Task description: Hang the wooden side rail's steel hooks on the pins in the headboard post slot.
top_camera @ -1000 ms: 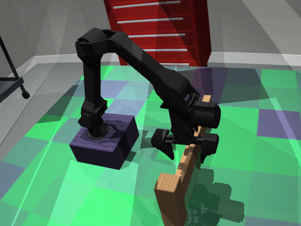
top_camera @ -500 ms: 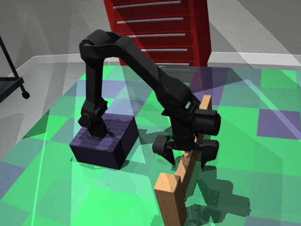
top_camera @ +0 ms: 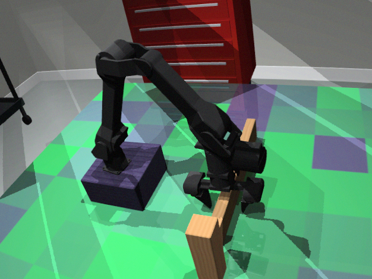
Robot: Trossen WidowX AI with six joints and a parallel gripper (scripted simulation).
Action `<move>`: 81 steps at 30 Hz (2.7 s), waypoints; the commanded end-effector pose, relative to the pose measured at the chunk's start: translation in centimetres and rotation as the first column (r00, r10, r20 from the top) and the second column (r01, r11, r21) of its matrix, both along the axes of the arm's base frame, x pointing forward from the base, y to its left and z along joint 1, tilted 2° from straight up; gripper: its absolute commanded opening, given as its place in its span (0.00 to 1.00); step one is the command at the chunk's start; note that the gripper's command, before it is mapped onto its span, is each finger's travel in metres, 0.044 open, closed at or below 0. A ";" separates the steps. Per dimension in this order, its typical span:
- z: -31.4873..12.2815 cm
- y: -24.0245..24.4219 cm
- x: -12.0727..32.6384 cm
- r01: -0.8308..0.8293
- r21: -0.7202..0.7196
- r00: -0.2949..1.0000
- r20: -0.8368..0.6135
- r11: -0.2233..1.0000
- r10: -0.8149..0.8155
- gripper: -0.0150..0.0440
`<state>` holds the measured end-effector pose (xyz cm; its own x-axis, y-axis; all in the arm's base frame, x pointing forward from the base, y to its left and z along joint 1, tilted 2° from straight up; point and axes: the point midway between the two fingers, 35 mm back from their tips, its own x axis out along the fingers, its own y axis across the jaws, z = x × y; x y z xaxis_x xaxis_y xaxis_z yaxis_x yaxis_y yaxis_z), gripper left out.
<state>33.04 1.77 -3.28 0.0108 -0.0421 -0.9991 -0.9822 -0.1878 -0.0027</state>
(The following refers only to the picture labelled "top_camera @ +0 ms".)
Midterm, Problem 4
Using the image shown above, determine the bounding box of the tan wooden board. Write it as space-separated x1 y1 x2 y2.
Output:
212 118 257 244

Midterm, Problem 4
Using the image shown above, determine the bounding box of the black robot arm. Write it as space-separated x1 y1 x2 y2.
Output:
92 39 267 176

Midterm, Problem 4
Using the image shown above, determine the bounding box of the wooden post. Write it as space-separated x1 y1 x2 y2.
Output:
185 214 226 279

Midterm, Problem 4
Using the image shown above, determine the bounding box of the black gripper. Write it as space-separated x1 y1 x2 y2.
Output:
183 166 264 213

